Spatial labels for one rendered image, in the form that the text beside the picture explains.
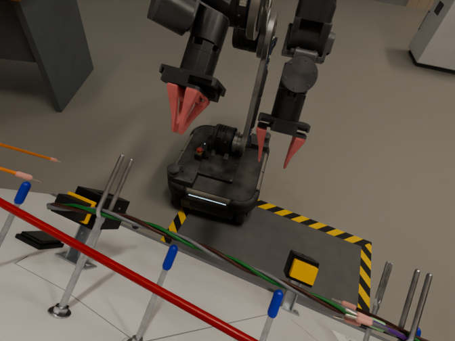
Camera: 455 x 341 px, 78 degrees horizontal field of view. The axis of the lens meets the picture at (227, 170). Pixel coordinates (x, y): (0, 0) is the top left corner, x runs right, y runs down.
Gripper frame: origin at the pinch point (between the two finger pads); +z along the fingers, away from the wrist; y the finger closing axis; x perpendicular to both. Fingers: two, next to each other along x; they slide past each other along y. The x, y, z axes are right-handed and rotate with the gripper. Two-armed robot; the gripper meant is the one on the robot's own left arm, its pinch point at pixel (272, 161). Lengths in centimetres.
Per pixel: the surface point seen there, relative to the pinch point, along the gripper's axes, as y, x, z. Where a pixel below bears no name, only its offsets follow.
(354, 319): 7.9, -38.7, 2.2
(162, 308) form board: -8.9, -34.2, 11.8
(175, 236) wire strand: -7.9, -38.5, -0.3
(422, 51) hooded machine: 160, 357, -105
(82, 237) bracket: -21.9, -30.1, 9.0
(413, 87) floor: 147, 311, -56
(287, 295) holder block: 8.5, -14.3, 20.3
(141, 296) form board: -11.8, -33.4, 11.8
